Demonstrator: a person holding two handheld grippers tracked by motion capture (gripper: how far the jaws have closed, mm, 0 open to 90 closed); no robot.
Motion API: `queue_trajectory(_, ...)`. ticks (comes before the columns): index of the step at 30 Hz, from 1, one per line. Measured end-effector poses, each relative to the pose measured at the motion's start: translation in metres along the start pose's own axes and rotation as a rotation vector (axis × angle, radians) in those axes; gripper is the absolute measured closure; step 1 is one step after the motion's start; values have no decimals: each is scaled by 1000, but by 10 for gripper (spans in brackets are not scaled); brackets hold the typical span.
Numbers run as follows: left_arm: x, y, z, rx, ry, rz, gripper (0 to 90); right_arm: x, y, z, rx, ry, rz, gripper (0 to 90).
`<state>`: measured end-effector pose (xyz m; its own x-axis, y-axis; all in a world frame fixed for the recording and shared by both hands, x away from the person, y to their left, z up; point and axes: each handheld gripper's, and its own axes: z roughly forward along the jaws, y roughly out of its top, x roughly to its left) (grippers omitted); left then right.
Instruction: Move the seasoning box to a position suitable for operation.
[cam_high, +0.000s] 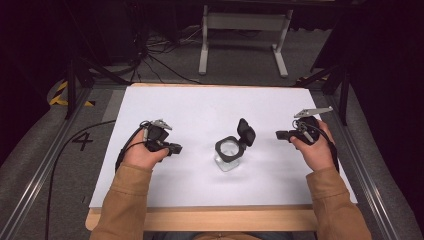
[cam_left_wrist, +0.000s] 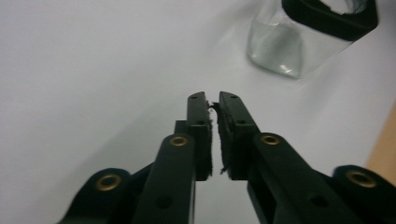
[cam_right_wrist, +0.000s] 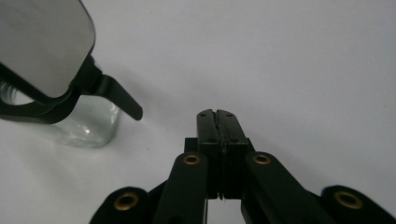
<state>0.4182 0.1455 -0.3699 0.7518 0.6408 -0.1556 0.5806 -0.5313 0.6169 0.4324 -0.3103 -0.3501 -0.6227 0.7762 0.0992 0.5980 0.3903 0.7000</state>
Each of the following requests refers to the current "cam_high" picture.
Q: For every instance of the person's right hand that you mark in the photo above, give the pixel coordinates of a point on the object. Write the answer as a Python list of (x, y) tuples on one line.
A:
[(316, 154)]

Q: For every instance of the white metal table frame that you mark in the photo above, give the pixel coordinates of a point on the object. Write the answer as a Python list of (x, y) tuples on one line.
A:
[(245, 21)]

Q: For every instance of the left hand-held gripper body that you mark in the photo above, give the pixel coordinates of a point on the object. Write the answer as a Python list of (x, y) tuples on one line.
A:
[(156, 135)]

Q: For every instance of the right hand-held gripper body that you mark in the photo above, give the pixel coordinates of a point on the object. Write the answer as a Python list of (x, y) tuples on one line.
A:
[(308, 128)]

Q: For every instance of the clear jar with black flip lid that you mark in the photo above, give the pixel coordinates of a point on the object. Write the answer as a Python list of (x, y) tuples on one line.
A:
[(230, 150)]

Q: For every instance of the white table sheet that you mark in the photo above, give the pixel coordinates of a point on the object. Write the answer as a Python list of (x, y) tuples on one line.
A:
[(206, 106)]

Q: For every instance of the person's left hand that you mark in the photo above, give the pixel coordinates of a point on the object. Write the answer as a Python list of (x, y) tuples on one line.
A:
[(141, 156)]

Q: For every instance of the black metal stand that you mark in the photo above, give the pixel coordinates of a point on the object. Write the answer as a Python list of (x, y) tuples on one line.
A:
[(336, 83), (81, 76)]

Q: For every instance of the wooden table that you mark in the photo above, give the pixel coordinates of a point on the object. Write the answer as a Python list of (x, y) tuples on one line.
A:
[(216, 218)]

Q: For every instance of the aluminium rail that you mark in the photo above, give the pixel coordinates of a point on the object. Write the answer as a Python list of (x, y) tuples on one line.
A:
[(370, 186), (36, 180)]

